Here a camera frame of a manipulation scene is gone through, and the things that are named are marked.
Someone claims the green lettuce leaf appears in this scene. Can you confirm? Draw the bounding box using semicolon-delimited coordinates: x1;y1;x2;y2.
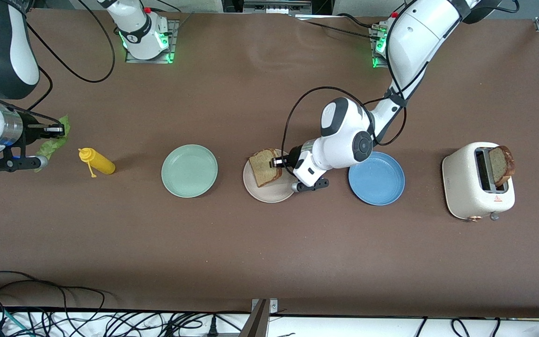
35;115;71;172

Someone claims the light brown bread slice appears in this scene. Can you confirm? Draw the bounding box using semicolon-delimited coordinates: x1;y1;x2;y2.
249;148;283;188

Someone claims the yellow squeeze bottle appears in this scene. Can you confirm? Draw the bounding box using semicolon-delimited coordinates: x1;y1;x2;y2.
78;147;116;178

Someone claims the dark crust bread slice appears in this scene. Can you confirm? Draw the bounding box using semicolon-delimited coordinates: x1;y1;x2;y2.
488;145;516;188

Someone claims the beige plate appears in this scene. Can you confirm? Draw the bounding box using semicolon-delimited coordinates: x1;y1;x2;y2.
243;149;300;204

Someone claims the mint green plate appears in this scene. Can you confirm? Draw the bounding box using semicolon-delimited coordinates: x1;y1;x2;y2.
161;144;219;198

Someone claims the blue plate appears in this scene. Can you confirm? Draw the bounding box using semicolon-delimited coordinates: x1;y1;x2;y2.
348;151;406;206

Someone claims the dark equipment rack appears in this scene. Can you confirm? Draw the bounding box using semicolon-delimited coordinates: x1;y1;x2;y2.
222;0;333;15

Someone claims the white toaster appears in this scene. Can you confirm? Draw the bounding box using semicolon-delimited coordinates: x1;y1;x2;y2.
442;142;516;222

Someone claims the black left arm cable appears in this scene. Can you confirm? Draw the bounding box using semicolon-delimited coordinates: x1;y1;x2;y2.
280;0;438;160

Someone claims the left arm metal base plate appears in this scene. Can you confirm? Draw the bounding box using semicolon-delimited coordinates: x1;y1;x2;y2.
369;26;392;69

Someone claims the black braided base cable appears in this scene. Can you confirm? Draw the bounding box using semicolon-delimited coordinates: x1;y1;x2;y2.
293;13;382;40

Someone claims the small metal bracket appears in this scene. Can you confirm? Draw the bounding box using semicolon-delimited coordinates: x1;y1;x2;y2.
251;298;279;314

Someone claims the long black loose cable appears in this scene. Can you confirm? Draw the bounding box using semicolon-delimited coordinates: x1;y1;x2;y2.
0;271;111;337

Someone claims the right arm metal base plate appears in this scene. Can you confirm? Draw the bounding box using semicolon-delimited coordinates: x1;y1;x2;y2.
124;19;180;64

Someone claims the grey metal post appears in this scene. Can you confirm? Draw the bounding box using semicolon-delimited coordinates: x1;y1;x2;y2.
239;300;271;337

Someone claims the teal cable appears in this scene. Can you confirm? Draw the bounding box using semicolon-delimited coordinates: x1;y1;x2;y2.
0;304;34;337

